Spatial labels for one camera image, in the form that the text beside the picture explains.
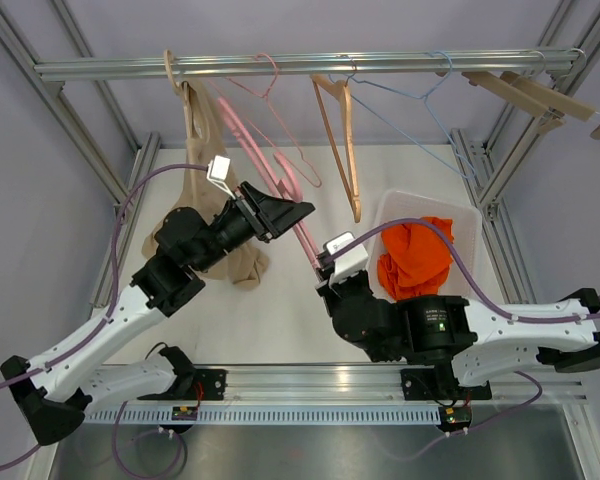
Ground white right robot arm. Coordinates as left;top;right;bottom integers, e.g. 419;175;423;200
316;268;600;400

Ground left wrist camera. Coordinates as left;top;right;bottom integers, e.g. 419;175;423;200
206;155;239;200

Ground aluminium front rail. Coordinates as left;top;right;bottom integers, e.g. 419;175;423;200
196;363;588;405

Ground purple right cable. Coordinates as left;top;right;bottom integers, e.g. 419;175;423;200
329;217;600;461

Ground beige hanger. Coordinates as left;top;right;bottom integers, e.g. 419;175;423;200
163;49;209;142

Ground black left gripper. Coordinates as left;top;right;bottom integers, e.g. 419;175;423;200
192;182;314;274

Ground orange t shirt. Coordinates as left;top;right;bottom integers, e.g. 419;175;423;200
376;224;452;301

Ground blue wire hanger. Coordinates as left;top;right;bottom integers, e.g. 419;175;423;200
338;50;476;179

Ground thick pink plastic hanger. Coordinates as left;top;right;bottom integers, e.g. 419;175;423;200
217;97;320;269

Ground wooden hangers at right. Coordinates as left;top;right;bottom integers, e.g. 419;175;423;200
462;71;600;140

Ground aluminium hanging rod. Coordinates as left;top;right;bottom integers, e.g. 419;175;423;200
34;47;585;81

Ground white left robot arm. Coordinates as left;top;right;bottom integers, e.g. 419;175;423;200
0;182;315;446

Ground beige garment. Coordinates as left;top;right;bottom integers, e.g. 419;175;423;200
140;79;270;291

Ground white slotted cable duct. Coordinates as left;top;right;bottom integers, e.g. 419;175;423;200
86;404;441;426

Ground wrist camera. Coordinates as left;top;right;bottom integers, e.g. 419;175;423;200
324;231;369;285
206;155;239;200

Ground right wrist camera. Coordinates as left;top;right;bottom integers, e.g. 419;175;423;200
324;231;369;285

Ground wooden hanger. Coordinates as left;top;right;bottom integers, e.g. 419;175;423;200
310;74;362;223

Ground thin pink wire hanger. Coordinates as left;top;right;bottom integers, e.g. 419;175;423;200
207;52;323;189

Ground white plastic basket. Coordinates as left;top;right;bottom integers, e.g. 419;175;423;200
367;190;481;301

